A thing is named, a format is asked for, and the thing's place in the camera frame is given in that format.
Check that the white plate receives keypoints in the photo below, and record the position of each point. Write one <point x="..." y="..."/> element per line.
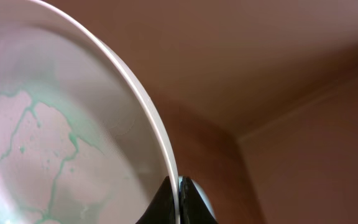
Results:
<point x="80" y="139"/>

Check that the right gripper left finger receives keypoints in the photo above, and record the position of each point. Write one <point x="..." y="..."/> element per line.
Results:
<point x="161" y="210"/>

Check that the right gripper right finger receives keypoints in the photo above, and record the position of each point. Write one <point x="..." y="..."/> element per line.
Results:
<point x="195" y="207"/>

